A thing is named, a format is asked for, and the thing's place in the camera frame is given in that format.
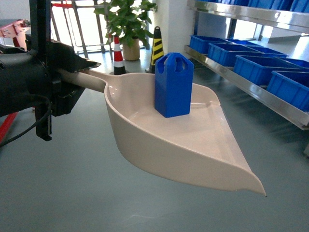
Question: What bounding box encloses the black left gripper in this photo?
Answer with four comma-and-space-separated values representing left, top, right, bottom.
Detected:
29, 0, 101, 141

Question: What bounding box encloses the blue plastic part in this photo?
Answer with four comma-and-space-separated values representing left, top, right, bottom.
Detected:
154, 52, 194, 118

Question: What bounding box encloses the beige plastic dustpan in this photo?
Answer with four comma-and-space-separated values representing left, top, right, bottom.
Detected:
60, 70, 266, 195

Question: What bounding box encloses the stainless steel shelf rack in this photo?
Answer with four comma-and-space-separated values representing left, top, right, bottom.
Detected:
185, 0, 309, 130

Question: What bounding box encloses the red white traffic cone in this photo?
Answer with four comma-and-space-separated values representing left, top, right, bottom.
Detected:
111, 36, 126, 75

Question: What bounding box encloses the potted green plant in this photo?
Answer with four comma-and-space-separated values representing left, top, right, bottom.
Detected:
94, 0, 157, 61

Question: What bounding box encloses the yellow black traffic cone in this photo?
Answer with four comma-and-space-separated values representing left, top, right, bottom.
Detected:
145, 26, 164, 73

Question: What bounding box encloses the blue plastic bin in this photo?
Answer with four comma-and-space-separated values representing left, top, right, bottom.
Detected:
207, 43, 262, 67
189, 35, 231, 54
267, 71, 309, 112
233, 55, 309, 86
225, 39, 261, 47
246, 45, 288, 58

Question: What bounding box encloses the black cable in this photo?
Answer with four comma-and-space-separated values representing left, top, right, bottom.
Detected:
0, 94, 53, 148

